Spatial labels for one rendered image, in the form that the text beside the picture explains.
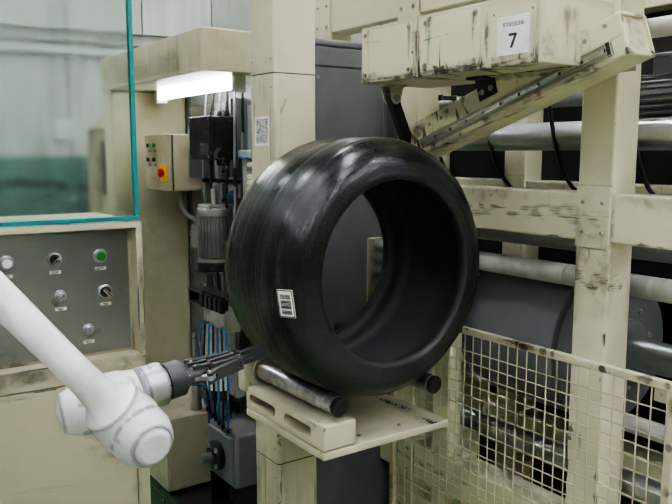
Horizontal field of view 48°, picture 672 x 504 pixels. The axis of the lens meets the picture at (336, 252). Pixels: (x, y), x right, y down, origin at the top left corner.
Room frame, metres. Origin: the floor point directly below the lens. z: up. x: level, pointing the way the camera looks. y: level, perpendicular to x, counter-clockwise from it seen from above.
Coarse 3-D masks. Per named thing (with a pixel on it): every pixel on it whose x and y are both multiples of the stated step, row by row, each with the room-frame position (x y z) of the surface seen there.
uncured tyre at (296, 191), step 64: (256, 192) 1.67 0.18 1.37; (320, 192) 1.54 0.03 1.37; (384, 192) 1.97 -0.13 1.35; (448, 192) 1.72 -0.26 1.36; (256, 256) 1.56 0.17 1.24; (320, 256) 1.52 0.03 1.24; (384, 256) 2.01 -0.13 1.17; (448, 256) 1.91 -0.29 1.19; (256, 320) 1.59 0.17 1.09; (320, 320) 1.52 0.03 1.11; (384, 320) 1.97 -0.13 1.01; (448, 320) 1.74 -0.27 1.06; (320, 384) 1.59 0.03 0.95; (384, 384) 1.62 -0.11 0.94
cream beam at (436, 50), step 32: (512, 0) 1.62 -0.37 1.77; (544, 0) 1.56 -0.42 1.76; (576, 0) 1.62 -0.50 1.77; (384, 32) 1.97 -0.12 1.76; (416, 32) 1.87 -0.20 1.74; (448, 32) 1.77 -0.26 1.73; (480, 32) 1.69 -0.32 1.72; (544, 32) 1.57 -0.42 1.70; (576, 32) 1.62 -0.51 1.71; (384, 64) 1.97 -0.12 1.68; (416, 64) 1.87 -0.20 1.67; (448, 64) 1.77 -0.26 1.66; (480, 64) 1.69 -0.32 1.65; (512, 64) 1.61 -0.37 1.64; (544, 64) 1.60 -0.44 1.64; (576, 64) 1.63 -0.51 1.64
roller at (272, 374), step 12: (264, 372) 1.82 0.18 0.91; (276, 372) 1.78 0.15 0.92; (276, 384) 1.77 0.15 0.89; (288, 384) 1.72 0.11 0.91; (300, 384) 1.69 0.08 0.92; (312, 384) 1.67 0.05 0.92; (300, 396) 1.68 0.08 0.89; (312, 396) 1.63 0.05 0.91; (324, 396) 1.60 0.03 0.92; (336, 396) 1.59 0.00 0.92; (324, 408) 1.59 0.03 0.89; (336, 408) 1.57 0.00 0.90
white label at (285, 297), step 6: (282, 294) 1.50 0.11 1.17; (288, 294) 1.49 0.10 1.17; (282, 300) 1.50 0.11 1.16; (288, 300) 1.49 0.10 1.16; (282, 306) 1.50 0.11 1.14; (288, 306) 1.49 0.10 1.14; (294, 306) 1.49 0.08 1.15; (282, 312) 1.50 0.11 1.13; (288, 312) 1.49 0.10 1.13; (294, 312) 1.49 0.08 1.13
